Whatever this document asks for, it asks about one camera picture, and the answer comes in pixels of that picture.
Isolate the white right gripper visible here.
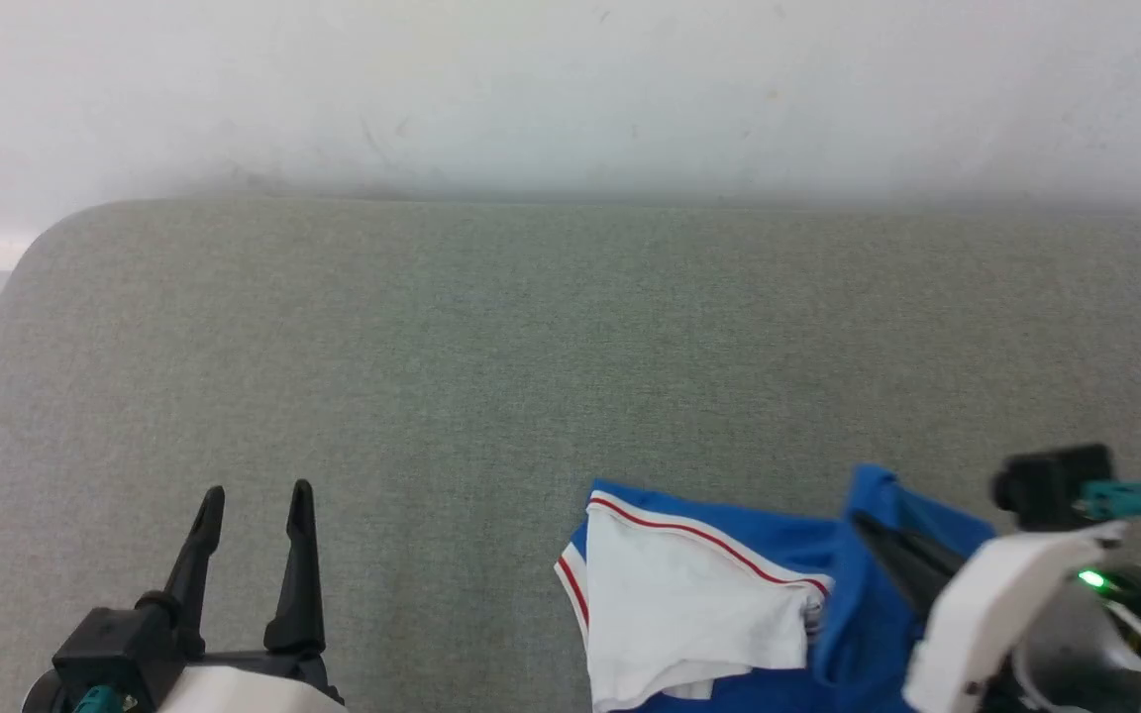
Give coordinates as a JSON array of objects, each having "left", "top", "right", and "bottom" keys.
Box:
[{"left": 852, "top": 513, "right": 1127, "bottom": 713}]

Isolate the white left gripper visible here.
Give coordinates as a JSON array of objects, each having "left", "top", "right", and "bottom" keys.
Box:
[{"left": 138, "top": 479, "right": 350, "bottom": 713}]

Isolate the blue white red-striped garment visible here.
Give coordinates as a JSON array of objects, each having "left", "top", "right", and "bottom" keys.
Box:
[{"left": 555, "top": 463, "right": 997, "bottom": 713}]

